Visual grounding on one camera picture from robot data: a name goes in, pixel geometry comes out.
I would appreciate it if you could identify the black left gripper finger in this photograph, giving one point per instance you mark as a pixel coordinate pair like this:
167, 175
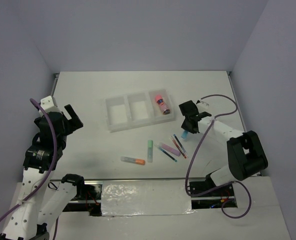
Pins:
75, 124
71, 111

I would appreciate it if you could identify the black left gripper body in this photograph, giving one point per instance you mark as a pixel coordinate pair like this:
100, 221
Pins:
62, 141

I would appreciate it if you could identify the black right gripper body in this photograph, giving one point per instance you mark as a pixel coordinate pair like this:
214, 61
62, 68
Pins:
185, 127

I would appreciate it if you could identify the blue highlighter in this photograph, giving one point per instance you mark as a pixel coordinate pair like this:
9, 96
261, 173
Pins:
184, 135

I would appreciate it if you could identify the pink capped glue bottle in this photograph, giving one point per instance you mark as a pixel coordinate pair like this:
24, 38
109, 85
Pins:
163, 107

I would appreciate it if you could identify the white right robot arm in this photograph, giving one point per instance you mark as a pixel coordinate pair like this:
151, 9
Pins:
245, 154

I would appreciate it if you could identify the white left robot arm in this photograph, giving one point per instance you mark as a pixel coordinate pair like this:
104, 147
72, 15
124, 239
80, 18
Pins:
29, 219

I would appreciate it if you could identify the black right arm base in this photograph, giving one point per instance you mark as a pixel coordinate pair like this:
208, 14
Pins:
202, 189

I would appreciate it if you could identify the dark blue pen refill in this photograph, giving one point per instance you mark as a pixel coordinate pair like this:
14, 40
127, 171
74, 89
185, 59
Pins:
181, 145

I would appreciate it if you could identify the red pen refill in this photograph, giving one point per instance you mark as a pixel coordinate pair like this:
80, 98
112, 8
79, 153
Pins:
178, 147

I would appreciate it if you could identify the purple highlighter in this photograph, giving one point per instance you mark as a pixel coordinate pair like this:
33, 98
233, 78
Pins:
170, 149

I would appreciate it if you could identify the green capped highlighter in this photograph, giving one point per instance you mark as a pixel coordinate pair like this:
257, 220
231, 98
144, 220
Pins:
150, 146

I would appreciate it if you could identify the white three-compartment tray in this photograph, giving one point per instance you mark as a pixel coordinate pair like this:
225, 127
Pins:
137, 109

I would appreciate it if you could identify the orange capped highlighter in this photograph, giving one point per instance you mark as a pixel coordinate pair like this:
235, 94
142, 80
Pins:
131, 160

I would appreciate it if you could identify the silver foil tape sheet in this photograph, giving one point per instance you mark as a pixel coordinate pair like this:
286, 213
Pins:
145, 198

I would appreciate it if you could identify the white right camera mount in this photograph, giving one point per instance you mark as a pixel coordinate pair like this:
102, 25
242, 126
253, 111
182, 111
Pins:
202, 106

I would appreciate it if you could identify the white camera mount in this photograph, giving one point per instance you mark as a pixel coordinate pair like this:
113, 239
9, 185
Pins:
49, 104
202, 106

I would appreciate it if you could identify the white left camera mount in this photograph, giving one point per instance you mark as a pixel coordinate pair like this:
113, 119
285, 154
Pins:
49, 104

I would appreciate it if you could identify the aluminium table edge rail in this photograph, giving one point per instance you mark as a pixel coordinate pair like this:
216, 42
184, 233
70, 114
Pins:
237, 101

